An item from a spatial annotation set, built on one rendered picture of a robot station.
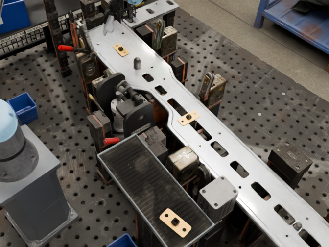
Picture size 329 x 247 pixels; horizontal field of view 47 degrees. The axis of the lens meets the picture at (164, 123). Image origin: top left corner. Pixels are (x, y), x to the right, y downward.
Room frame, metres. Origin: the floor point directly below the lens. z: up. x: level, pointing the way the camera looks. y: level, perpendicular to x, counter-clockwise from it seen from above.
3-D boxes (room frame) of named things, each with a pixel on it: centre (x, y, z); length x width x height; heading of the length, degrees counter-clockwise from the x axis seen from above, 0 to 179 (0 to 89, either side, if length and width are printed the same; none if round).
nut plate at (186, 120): (0.90, -0.09, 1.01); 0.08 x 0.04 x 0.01; 128
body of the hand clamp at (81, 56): (1.16, 0.33, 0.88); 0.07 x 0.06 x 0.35; 129
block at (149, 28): (1.44, 0.11, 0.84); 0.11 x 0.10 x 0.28; 129
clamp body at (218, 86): (1.06, -0.19, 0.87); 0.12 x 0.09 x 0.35; 129
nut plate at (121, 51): (1.26, 0.20, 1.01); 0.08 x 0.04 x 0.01; 39
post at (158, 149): (0.69, 0.02, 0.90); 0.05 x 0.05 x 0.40; 39
